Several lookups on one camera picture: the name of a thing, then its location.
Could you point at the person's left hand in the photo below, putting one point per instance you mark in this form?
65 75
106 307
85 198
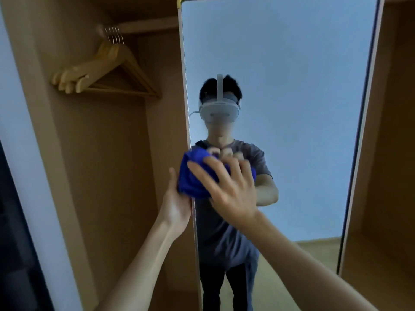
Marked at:
175 208

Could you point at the person's right hand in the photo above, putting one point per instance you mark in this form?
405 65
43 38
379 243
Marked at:
233 195

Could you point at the person's right middle finger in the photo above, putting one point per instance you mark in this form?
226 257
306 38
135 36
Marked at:
234 168

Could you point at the person's right thumb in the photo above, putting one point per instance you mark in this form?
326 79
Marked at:
201 178

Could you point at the person's left thumb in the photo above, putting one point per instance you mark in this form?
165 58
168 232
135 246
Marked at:
173 179

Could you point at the blue cleaning cloth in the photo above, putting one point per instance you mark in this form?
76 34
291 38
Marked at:
191 178

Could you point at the person's left forearm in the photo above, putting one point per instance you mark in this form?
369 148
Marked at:
142 268

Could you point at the person's right forearm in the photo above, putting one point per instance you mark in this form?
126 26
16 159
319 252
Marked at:
301 272

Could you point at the wooden wardrobe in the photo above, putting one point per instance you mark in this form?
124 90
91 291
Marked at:
107 165

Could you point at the tall framed mirror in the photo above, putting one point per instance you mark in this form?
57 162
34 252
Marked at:
291 110

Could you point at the wooden clothes hanger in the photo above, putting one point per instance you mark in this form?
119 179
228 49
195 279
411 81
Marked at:
87 69
77 71
97 72
66 73

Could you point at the wooden wardrobe rod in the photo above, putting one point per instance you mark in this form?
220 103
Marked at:
142 25

